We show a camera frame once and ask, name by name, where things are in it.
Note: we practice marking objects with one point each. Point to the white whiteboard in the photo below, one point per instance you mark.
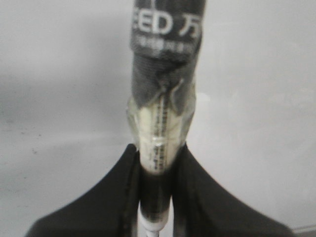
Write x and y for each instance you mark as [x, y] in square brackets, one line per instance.
[65, 72]

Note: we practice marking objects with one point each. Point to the black whiteboard marker pen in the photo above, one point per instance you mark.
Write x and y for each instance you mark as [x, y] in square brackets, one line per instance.
[165, 40]

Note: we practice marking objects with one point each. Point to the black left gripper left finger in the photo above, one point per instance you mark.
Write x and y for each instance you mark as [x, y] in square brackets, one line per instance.
[109, 209]

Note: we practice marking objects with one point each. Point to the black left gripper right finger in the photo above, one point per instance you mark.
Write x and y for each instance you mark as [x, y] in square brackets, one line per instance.
[203, 208]

